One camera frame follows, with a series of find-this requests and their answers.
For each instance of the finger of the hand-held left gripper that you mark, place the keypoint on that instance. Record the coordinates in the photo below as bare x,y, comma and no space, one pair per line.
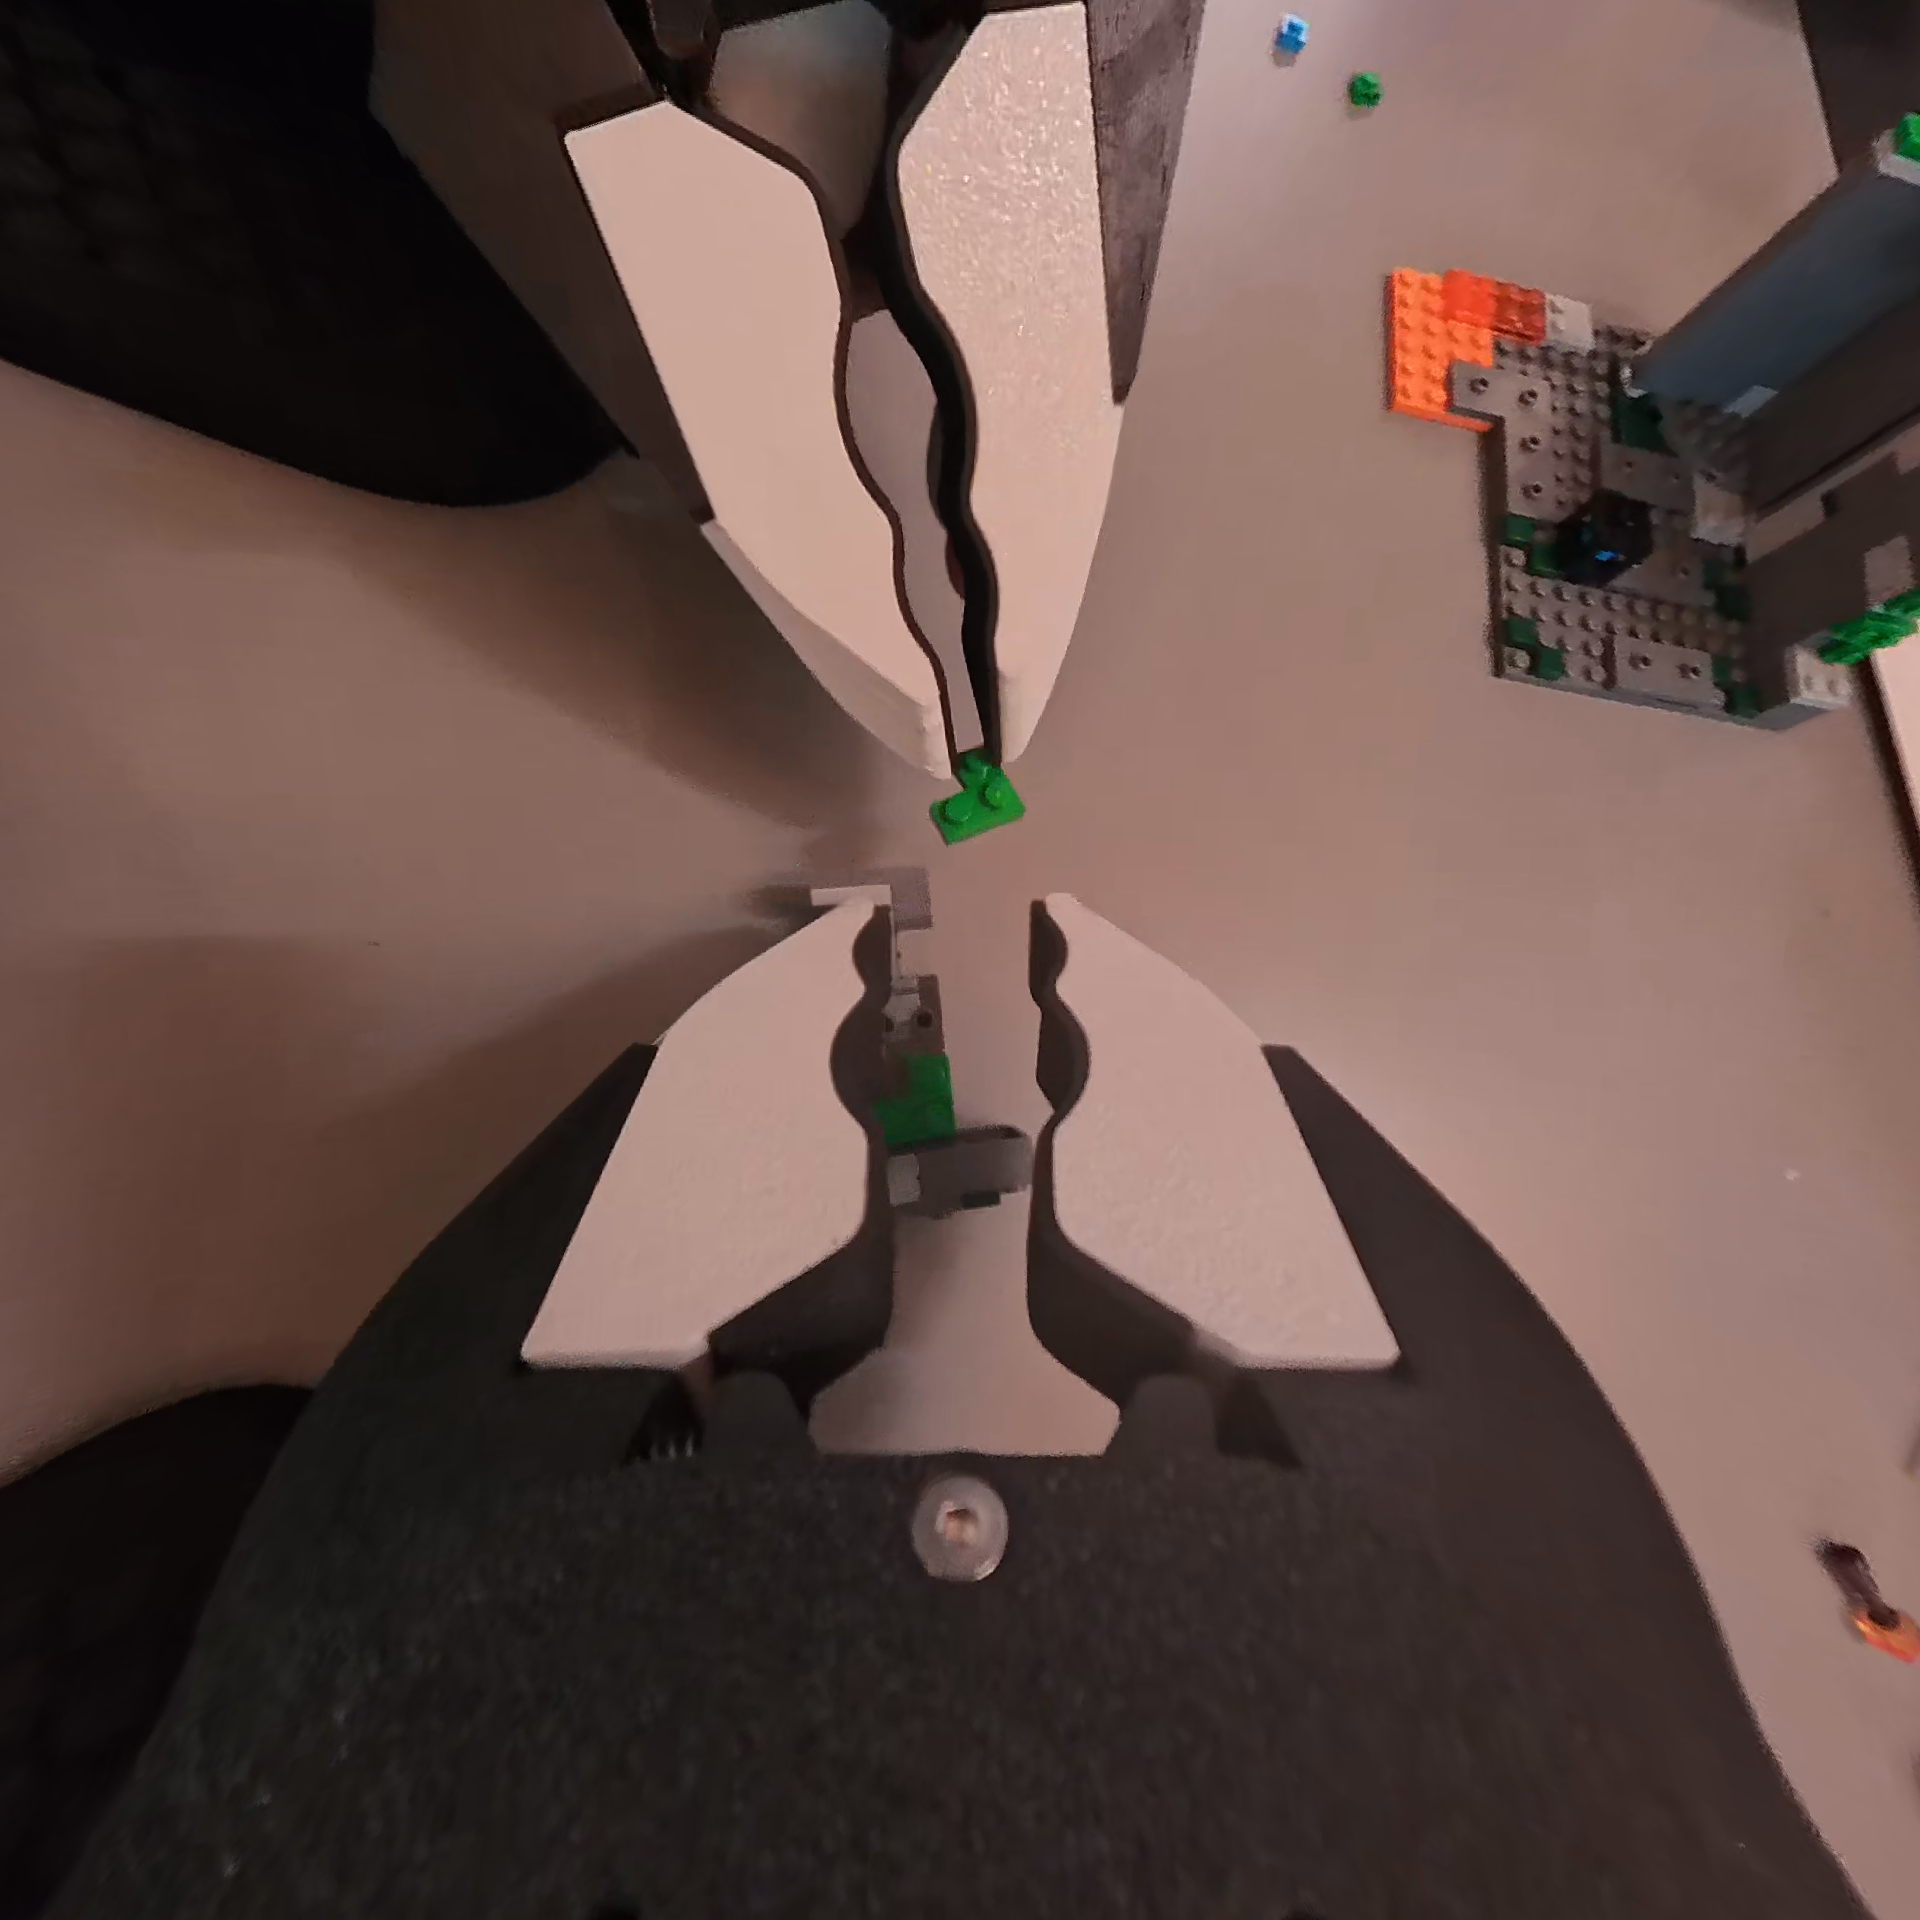
1019,299
750,391

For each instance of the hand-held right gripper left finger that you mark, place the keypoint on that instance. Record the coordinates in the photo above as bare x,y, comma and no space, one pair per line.
720,1187

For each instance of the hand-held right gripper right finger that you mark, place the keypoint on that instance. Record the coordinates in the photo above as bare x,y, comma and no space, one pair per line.
1217,1187

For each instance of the grey white brick column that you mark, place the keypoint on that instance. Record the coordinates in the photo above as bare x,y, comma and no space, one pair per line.
900,1006

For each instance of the black quilted wrist rest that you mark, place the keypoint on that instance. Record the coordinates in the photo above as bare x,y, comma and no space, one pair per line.
210,241
122,1680

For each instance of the orange brick plate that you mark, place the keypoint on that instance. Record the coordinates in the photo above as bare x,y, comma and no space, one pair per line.
1456,337

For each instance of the grey green brick tower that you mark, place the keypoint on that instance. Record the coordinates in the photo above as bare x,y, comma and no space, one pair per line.
1680,510

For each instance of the pile of colourful brick figures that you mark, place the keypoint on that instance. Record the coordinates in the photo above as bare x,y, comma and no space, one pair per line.
1874,1605

